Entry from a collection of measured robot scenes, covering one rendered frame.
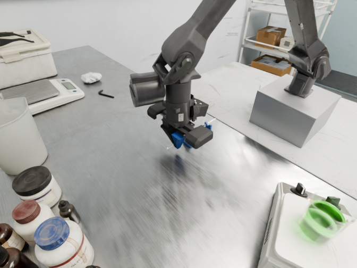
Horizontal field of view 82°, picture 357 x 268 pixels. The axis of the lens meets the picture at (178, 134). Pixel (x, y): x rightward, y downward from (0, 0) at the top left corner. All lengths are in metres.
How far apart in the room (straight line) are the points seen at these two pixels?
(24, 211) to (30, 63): 0.79
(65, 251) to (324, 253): 0.37
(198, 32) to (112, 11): 1.23
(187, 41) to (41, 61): 0.83
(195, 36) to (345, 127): 0.60
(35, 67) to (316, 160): 1.11
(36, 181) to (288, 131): 0.63
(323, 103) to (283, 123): 0.12
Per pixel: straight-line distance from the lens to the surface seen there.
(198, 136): 0.45
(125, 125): 0.69
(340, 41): 3.35
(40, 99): 0.87
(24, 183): 0.52
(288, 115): 0.65
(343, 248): 0.42
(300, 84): 0.68
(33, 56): 1.11
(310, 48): 0.62
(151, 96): 0.42
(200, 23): 0.41
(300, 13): 0.55
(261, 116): 0.69
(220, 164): 0.56
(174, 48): 0.40
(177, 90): 0.44
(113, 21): 1.62
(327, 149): 0.72
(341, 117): 0.90
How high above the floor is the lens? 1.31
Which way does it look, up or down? 40 degrees down
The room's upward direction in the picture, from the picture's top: straight up
